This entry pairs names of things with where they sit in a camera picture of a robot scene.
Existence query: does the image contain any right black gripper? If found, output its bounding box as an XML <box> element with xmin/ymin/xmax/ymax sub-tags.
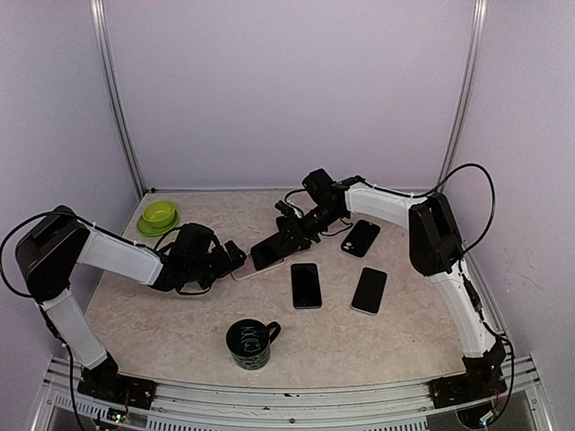
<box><xmin>277</xmin><ymin>202</ymin><xmax>345</xmax><ymax>251</ymax></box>

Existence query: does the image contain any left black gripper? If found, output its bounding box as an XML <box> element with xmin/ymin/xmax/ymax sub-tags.
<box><xmin>186</xmin><ymin>240</ymin><xmax>247</xmax><ymax>289</ymax></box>

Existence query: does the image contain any large black phone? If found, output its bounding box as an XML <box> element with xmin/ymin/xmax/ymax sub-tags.
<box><xmin>251</xmin><ymin>233</ymin><xmax>290</xmax><ymax>270</ymax></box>

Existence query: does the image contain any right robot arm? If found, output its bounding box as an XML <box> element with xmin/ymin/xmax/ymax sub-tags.
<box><xmin>250</xmin><ymin>169</ymin><xmax>505</xmax><ymax>360</ymax></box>

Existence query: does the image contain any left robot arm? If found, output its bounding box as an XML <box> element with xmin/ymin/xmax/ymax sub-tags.
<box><xmin>15</xmin><ymin>206</ymin><xmax>247</xmax><ymax>400</ymax></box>

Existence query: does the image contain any purple edged black phone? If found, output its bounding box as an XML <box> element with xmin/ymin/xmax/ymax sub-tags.
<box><xmin>290</xmin><ymin>263</ymin><xmax>323</xmax><ymax>309</ymax></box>

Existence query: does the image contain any black phone case right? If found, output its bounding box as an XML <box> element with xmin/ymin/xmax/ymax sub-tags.
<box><xmin>341</xmin><ymin>219</ymin><xmax>381</xmax><ymax>258</ymax></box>

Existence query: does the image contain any silver edged black phone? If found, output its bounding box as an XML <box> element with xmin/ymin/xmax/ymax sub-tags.
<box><xmin>350</xmin><ymin>267</ymin><xmax>387</xmax><ymax>316</ymax></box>

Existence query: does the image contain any black mug green print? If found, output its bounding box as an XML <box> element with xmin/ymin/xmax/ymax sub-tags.
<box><xmin>226</xmin><ymin>319</ymin><xmax>282</xmax><ymax>371</ymax></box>

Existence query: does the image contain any green plastic plate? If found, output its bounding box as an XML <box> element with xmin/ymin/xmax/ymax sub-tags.
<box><xmin>137</xmin><ymin>211</ymin><xmax>180</xmax><ymax>237</ymax></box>

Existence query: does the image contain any green plastic bowl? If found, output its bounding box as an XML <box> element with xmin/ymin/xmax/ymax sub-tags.
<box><xmin>142</xmin><ymin>200</ymin><xmax>176</xmax><ymax>228</ymax></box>

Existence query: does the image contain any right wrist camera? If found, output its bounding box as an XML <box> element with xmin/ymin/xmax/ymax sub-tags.
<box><xmin>275</xmin><ymin>200</ymin><xmax>298</xmax><ymax>217</ymax></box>

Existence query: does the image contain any front aluminium rail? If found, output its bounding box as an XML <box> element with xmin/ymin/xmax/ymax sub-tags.
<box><xmin>24</xmin><ymin>356</ymin><xmax>559</xmax><ymax>430</ymax></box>

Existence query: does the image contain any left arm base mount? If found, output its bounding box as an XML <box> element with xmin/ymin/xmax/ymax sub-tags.
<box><xmin>77</xmin><ymin>368</ymin><xmax>157</xmax><ymax>410</ymax></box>

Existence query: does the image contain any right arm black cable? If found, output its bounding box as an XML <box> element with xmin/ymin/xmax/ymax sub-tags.
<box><xmin>285</xmin><ymin>163</ymin><xmax>516</xmax><ymax>423</ymax></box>

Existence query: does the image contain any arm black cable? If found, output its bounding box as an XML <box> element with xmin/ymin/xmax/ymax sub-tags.
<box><xmin>0</xmin><ymin>210</ymin><xmax>217</xmax><ymax>431</ymax></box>
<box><xmin>285</xmin><ymin>163</ymin><xmax>516</xmax><ymax>423</ymax></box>

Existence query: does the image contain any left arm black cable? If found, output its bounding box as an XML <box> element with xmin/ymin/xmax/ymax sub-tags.
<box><xmin>0</xmin><ymin>210</ymin><xmax>217</xmax><ymax>431</ymax></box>

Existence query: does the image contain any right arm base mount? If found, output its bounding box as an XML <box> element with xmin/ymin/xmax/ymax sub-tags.
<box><xmin>428</xmin><ymin>356</ymin><xmax>508</xmax><ymax>409</ymax></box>

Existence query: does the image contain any left aluminium frame post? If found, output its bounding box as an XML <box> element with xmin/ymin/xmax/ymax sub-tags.
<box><xmin>90</xmin><ymin>0</ymin><xmax>146</xmax><ymax>198</ymax></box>

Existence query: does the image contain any aluminium frame post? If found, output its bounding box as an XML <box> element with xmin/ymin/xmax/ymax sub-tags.
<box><xmin>90</xmin><ymin>0</ymin><xmax>146</xmax><ymax>198</ymax></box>
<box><xmin>438</xmin><ymin>0</ymin><xmax>489</xmax><ymax>183</ymax></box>

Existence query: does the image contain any right aluminium frame post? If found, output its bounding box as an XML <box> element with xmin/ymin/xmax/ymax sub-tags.
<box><xmin>438</xmin><ymin>0</ymin><xmax>489</xmax><ymax>183</ymax></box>

